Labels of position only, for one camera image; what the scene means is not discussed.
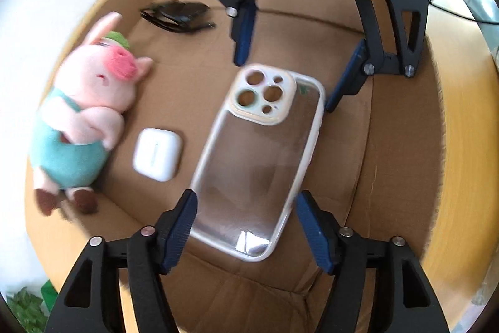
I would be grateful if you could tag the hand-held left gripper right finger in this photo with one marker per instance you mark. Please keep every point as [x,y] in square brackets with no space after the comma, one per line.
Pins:
[317,235]

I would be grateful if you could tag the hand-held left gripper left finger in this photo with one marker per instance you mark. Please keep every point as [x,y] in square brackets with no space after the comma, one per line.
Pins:
[177,235]

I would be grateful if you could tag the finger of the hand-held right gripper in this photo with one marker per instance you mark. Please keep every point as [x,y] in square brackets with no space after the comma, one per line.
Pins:
[245,32]
[351,71]

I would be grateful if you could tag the black sunglasses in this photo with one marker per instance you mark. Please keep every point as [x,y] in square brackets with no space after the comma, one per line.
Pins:
[175,13]

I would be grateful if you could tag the white earbuds case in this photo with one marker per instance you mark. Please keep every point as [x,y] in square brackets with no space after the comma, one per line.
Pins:
[158,153]

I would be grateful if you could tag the clear phone case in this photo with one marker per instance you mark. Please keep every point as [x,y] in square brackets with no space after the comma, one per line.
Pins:
[257,169]

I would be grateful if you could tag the shallow cardboard box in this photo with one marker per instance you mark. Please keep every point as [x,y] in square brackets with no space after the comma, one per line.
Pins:
[390,161]

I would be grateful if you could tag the green plant container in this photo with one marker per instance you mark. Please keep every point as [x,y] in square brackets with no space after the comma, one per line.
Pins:
[48,288]

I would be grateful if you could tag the pink pig plush toy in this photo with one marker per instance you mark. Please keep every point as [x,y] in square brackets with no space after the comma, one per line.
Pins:
[89,103]

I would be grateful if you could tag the green potted plant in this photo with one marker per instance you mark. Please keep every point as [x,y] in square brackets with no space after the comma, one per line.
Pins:
[27,309]

